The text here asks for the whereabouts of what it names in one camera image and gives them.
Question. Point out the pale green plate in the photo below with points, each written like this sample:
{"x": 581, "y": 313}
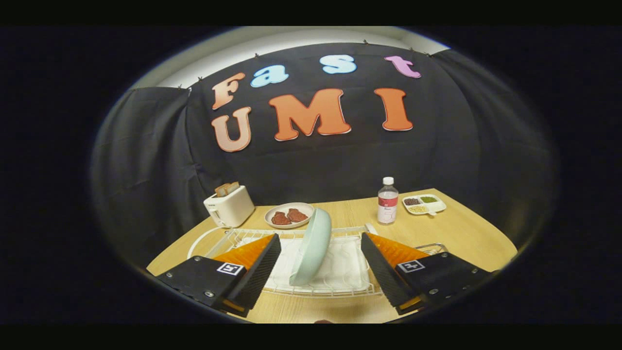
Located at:
{"x": 313, "y": 245}

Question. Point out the black backdrop cloth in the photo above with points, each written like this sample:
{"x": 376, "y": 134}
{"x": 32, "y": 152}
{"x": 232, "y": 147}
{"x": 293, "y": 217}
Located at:
{"x": 437, "y": 146}

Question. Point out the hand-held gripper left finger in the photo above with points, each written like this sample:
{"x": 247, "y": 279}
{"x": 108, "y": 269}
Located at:
{"x": 260, "y": 272}

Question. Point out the white divided tray with beans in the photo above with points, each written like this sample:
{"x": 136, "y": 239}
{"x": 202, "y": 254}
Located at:
{"x": 423, "y": 204}

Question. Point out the red meat piece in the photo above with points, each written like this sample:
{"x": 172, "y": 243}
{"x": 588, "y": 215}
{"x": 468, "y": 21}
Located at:
{"x": 297, "y": 215}
{"x": 280, "y": 218}

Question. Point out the toast slices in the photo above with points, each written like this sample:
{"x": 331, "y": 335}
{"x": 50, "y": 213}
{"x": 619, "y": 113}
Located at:
{"x": 227, "y": 188}

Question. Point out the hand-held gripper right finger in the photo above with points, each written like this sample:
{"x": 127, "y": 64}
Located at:
{"x": 381, "y": 272}

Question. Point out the clear plastic bottle red label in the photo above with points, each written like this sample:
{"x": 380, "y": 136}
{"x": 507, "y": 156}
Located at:
{"x": 387, "y": 204}

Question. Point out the white toaster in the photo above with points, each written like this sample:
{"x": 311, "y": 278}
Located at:
{"x": 233, "y": 209}

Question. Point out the beige plate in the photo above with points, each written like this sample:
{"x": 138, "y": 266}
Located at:
{"x": 272, "y": 224}

